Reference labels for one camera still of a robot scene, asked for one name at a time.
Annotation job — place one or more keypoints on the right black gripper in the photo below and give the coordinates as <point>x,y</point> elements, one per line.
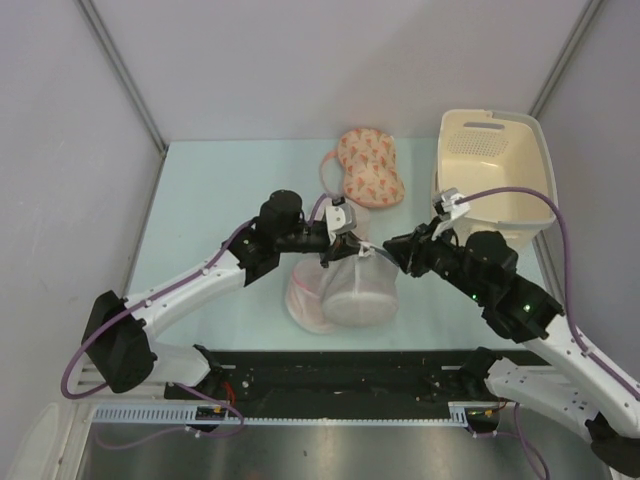
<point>414,250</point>

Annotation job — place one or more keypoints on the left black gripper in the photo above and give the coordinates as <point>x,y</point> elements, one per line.
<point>344,246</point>

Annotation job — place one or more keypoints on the grey trimmed mesh laundry bag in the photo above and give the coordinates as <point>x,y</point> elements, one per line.
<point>360,290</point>

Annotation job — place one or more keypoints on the cream plastic basket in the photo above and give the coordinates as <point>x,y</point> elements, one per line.
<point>480,150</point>

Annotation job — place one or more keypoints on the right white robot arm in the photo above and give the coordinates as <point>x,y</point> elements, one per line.
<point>594,404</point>

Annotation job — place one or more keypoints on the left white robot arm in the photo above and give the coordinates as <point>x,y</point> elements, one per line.
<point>122,334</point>

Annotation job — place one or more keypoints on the pink mesh bag middle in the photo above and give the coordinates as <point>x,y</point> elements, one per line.
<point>362,218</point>

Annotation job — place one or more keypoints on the pink mesh bag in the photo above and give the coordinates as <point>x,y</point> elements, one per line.
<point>362,218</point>
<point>303,297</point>

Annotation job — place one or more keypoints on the pink mesh bag front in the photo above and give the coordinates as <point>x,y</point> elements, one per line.
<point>303,297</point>

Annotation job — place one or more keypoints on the floral orange laundry bag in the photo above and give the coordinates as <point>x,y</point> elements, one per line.
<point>368,159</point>

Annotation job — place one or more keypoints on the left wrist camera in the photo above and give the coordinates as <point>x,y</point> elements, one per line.
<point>340,218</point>

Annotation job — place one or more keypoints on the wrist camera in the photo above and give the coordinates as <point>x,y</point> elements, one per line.
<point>340,218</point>
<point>449,206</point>

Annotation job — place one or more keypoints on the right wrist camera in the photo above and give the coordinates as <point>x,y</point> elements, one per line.
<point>449,206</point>

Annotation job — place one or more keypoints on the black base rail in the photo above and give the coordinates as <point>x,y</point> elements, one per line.
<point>357,376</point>

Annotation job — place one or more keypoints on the white slotted cable duct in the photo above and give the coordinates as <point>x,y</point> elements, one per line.
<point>301,412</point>

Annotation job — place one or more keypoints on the left aluminium frame post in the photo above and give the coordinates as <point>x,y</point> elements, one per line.
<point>106,43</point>

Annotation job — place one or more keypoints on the aluminium frame post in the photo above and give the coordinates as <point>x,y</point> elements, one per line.
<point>578,34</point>
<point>106,43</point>

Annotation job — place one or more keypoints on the right aluminium frame post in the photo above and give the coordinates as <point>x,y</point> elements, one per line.
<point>578,34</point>

